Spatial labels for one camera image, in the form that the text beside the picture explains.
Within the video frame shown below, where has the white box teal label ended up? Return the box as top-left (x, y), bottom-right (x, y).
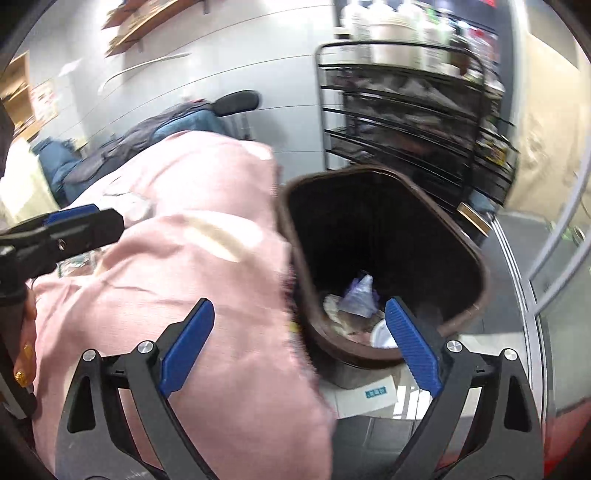
top-left (323, 374), bottom-right (402, 418)

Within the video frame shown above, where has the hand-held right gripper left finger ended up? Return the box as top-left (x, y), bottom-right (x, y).
top-left (56, 296), bottom-right (221, 480)

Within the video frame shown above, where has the pink polka-dot blanket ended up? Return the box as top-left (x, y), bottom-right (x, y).
top-left (28, 130), bottom-right (340, 480)

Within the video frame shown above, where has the purple plastic bag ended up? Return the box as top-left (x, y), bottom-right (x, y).
top-left (339, 274), bottom-right (380, 318)

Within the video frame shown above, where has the row of white pump bottles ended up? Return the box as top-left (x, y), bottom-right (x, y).
top-left (342, 0), bottom-right (499, 77)

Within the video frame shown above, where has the cream towel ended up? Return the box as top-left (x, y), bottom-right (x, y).
top-left (0, 138), bottom-right (56, 222)

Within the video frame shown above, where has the brown trash bin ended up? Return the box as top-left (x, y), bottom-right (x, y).
top-left (276, 165), bottom-right (491, 391)

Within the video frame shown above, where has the wooden wall shelf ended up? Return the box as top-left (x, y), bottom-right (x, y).
top-left (105, 0), bottom-right (206, 58)

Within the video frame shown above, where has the black stool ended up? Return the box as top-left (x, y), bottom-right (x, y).
top-left (211, 90), bottom-right (260, 139)

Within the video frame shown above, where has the brown cardboard box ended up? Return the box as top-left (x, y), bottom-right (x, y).
top-left (457, 203), bottom-right (492, 236)

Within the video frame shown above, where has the aluminium framed glass door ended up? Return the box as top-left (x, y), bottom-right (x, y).
top-left (505, 0), bottom-right (591, 416)

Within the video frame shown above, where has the person's left hand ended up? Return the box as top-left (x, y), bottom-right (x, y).
top-left (16, 286), bottom-right (38, 388)

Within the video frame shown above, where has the wooden wall cabinet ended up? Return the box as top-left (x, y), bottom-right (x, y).
top-left (0, 51), bottom-right (35, 141)

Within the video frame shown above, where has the black metal trolley cart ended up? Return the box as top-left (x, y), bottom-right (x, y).
top-left (315, 41), bottom-right (518, 217)

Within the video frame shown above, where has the blue bedding pile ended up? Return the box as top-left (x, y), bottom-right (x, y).
top-left (32, 138), bottom-right (81, 195)

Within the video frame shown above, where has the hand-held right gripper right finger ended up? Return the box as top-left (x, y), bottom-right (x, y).
top-left (384, 296), bottom-right (546, 480)

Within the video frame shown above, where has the massage bed blue cover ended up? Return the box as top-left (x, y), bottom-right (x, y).
top-left (60, 111), bottom-right (222, 204)

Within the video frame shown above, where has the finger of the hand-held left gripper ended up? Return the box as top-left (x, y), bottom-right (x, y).
top-left (44, 204), bottom-right (101, 228)
top-left (43, 208), bottom-right (126, 265)

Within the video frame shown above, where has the white round lid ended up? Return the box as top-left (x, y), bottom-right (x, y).
top-left (372, 318), bottom-right (400, 349)

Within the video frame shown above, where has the wall poster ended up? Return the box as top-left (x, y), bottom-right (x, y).
top-left (31, 78), bottom-right (60, 118)

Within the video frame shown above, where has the grey blanket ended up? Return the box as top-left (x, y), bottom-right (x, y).
top-left (76, 102), bottom-right (215, 181)

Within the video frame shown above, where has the large white jar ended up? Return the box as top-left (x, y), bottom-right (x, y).
top-left (368, 21), bottom-right (422, 65)

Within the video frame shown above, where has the white lamp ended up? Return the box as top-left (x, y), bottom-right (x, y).
top-left (102, 52), bottom-right (191, 90)

